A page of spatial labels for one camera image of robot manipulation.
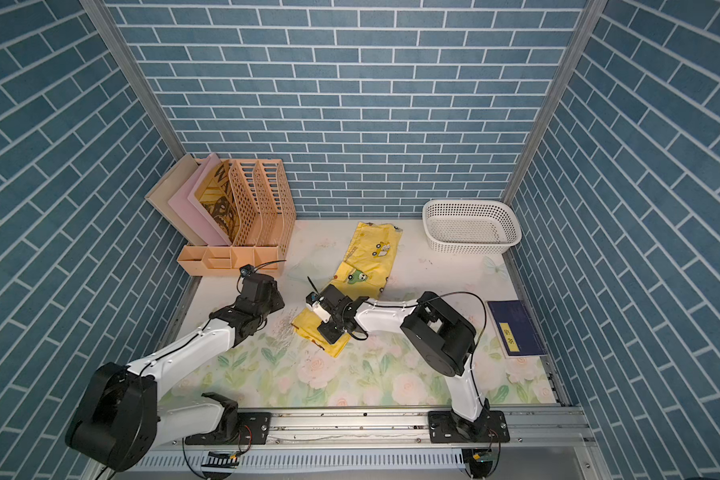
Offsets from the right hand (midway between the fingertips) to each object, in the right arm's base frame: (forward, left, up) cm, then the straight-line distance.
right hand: (327, 328), depth 91 cm
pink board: (+22, +43, +28) cm, 56 cm away
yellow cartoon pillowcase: (+20, -9, +2) cm, 23 cm away
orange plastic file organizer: (+47, +36, +1) cm, 59 cm away
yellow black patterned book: (+33, +41, +23) cm, 58 cm away
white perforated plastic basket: (+48, -49, +1) cm, 69 cm away
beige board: (+24, +50, +30) cm, 63 cm away
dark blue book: (+4, -58, 0) cm, 58 cm away
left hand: (+6, +14, +9) cm, 18 cm away
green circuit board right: (-29, -44, -1) cm, 52 cm away
